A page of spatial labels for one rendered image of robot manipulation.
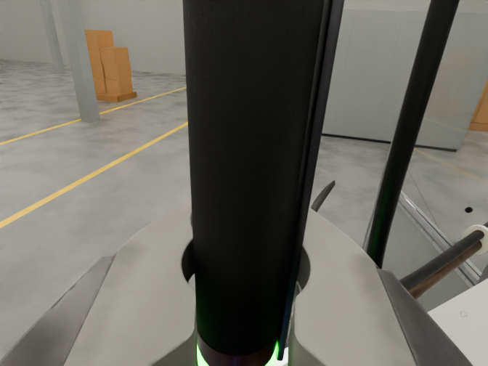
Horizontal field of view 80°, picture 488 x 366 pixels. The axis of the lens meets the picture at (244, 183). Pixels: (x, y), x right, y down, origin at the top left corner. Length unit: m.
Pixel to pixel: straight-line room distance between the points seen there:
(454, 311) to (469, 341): 0.05
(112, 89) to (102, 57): 0.76
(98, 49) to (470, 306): 8.28
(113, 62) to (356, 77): 5.56
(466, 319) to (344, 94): 5.16
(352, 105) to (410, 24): 1.40
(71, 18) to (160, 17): 8.20
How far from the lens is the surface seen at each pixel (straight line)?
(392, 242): 1.56
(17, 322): 2.41
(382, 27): 5.56
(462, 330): 0.58
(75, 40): 6.23
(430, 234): 1.30
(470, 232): 0.39
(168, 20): 13.96
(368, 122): 5.71
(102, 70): 8.47
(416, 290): 0.29
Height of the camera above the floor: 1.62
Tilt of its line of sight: 27 degrees down
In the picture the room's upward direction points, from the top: 3 degrees clockwise
